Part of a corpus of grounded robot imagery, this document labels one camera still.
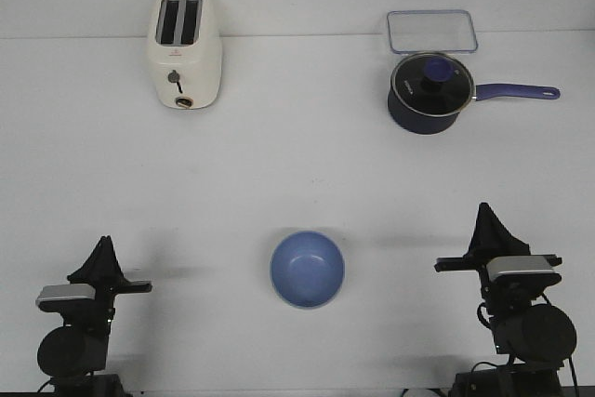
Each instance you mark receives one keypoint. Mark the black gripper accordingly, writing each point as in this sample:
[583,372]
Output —
[99,309]
[490,232]

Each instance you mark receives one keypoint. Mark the blue bowl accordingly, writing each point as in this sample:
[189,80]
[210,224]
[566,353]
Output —
[307,269]

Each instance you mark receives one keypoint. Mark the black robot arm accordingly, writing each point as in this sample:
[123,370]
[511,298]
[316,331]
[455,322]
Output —
[74,355]
[537,337]

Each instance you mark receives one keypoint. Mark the dark blue saucepan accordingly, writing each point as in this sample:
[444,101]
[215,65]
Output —
[424,125]

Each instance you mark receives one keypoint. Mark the glass pot lid blue knob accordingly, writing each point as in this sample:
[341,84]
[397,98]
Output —
[432,84]

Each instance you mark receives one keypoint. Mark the clear plastic container blue rim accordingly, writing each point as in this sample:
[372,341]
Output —
[444,30]

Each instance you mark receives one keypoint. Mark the cream two-slot toaster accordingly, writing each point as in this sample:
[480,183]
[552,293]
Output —
[184,52]

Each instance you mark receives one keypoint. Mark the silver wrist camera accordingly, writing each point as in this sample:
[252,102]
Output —
[528,272]
[56,298]

